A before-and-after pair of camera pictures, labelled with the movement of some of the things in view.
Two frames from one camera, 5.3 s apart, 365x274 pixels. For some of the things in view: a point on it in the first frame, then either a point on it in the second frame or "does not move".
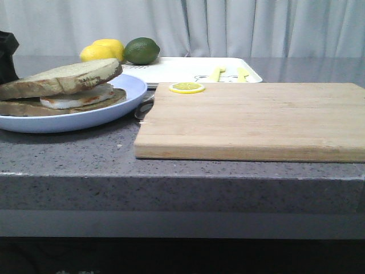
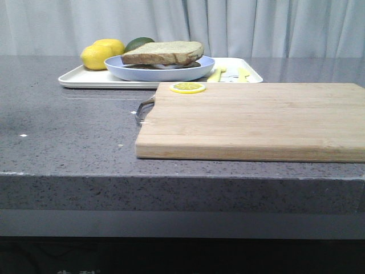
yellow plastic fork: [214, 76] does not move
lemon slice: [186, 88] does not move
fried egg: [73, 100] -> [162, 66]
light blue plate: [86, 121] -> [115, 66]
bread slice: [61, 80] -> [170, 53]
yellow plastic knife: [242, 75] does not move
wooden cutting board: [289, 122] does not move
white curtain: [190, 28] does not move
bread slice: [34, 108] -> [161, 66]
